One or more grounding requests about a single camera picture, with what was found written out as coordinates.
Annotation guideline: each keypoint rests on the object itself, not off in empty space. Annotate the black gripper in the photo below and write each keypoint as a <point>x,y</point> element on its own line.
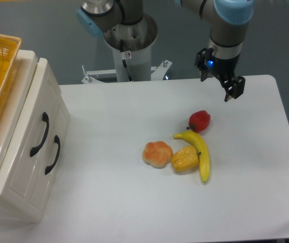
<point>222,69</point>

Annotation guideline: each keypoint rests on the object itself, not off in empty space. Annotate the black top drawer handle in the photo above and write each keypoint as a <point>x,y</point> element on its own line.
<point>43,134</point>

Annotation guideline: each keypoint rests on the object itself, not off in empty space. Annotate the black drawer handle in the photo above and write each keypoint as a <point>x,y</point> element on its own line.
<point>54,155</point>
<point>43,134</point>

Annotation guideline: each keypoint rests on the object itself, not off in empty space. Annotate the white drawer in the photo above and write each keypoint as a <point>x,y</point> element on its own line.
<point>21,117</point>
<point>30,186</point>

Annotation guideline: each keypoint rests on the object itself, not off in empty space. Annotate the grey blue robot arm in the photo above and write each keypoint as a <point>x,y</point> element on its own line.
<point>228,20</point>

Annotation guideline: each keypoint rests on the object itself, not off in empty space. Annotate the white drawer cabinet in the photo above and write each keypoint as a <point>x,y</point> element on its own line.
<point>23,64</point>

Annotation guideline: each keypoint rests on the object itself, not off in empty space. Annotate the red toy pepper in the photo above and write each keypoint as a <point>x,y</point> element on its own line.
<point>199,121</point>

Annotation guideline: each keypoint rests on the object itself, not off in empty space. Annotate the yellow toy banana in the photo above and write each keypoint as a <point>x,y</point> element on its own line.
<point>202,152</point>

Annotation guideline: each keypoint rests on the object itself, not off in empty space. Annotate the yellow toy pepper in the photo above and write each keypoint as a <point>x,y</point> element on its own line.
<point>185,159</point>

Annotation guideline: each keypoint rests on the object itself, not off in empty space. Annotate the toy bread roll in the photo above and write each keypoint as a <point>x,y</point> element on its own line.
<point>157,154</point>

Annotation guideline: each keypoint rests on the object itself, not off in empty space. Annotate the black bottom drawer handle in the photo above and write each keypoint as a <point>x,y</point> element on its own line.
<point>54,155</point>

